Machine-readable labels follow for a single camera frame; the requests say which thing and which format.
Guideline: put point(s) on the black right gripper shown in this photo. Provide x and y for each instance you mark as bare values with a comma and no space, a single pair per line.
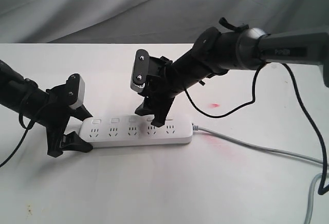
156,101

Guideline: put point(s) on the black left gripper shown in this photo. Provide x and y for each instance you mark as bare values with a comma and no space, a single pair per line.
57,114

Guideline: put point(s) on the white five-outlet power strip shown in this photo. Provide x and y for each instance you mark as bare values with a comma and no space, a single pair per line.
127,131

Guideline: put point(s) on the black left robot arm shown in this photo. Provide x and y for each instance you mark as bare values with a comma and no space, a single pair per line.
23,96

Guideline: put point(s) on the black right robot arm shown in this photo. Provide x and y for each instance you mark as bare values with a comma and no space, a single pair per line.
244,48

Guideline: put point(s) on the grey fabric backdrop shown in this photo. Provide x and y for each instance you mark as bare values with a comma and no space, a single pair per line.
148,21

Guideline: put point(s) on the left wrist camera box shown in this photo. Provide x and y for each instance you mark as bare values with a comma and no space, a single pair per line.
74,90

